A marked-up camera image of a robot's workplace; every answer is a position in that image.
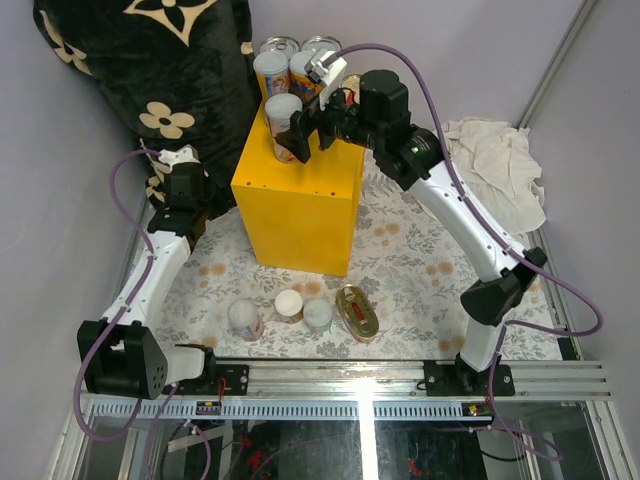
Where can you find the can with white lid back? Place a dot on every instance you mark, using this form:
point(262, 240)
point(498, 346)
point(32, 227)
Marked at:
point(289, 306)

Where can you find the black floral plush blanket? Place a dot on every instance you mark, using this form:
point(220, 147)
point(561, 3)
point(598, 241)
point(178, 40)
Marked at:
point(175, 72)

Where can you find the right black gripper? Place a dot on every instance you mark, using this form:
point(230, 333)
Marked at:
point(303, 124)

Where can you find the can with white lid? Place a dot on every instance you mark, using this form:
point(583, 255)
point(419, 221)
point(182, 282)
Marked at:
point(278, 111)
point(245, 320)
point(289, 306)

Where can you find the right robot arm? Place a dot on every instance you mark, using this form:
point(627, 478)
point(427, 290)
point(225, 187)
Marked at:
point(413, 157)

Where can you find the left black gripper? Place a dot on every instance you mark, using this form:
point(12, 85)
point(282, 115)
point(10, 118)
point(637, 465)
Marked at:
point(209, 181)

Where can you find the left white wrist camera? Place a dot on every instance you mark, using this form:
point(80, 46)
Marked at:
point(167, 160)

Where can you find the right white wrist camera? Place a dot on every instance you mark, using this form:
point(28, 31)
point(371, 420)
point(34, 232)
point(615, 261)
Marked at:
point(327, 69)

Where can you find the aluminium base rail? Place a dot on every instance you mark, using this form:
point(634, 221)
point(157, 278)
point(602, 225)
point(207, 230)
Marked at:
point(287, 389)

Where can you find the tall porridge can plastic lid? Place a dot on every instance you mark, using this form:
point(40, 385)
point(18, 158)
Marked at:
point(272, 72)

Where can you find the yellow wooden shelf cabinet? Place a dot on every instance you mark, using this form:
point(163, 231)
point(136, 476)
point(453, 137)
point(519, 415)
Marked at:
point(299, 216)

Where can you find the silver can with clear lid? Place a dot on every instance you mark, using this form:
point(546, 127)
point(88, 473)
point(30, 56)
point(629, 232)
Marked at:
point(317, 315)

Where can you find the gold oval tin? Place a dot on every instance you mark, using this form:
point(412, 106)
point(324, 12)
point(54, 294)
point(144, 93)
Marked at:
point(358, 313)
point(351, 88)

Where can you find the blue soup can top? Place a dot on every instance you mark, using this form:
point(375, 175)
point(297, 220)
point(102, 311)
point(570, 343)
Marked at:
point(283, 44)

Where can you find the aluminium corner post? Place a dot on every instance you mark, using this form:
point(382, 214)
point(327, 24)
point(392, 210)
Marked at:
point(561, 54)

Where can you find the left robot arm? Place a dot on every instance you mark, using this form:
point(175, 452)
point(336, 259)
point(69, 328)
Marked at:
point(119, 352)

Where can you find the can with white lid front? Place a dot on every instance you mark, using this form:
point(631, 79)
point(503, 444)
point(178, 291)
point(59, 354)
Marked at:
point(278, 111)

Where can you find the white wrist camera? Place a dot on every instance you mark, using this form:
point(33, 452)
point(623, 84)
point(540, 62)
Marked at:
point(327, 69)
point(167, 160)

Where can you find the floral patterned table mat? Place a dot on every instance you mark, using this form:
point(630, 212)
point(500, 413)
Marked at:
point(406, 263)

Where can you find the white crumpled cloth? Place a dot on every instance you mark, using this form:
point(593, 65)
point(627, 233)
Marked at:
point(493, 159)

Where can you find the yellow orange can plastic lid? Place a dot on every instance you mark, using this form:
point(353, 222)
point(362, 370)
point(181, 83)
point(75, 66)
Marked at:
point(300, 84)

